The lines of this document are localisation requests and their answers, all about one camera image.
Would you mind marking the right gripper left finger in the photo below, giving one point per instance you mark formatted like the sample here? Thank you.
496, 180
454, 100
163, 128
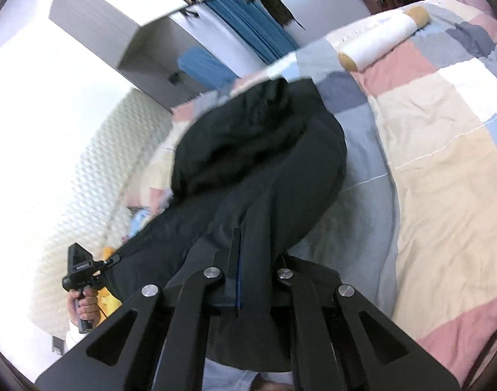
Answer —
158, 339

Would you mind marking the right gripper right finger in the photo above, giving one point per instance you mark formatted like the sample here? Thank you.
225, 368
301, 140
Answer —
341, 341

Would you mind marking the black puffer jacket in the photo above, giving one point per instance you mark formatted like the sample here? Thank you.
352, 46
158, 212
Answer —
268, 163

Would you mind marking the person's left hand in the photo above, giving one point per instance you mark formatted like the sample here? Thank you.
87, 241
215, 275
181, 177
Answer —
83, 305

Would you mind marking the blue denim jeans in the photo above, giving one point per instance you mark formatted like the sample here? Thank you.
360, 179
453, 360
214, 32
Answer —
219, 377

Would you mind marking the cream quilted headboard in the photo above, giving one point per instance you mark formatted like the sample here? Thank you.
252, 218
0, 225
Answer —
97, 216

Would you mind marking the patchwork pastel quilt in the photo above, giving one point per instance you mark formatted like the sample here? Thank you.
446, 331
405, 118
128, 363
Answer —
415, 225

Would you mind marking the blue towel covered chair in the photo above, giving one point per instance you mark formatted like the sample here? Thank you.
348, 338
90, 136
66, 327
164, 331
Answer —
203, 67

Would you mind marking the grey overhead wardrobe cabinet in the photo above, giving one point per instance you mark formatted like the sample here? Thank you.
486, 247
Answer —
140, 39

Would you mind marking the blue curtain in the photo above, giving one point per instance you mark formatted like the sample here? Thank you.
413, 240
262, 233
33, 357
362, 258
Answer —
252, 23

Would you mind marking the white cylindrical bolster pillow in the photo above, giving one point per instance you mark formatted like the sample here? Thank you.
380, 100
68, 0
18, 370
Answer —
360, 52

